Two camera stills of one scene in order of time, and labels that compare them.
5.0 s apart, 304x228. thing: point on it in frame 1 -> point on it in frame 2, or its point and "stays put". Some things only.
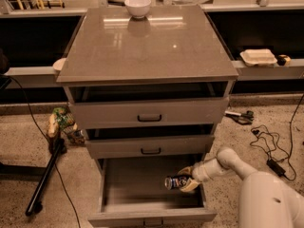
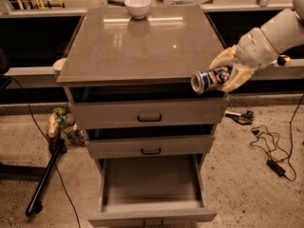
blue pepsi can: x=175 y=181 -> x=209 y=80
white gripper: x=199 y=174 -> x=255 y=48
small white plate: x=59 y=64 stays put
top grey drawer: x=100 y=106 stays put
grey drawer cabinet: x=147 y=94 stays put
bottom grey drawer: x=132 y=190 stays put
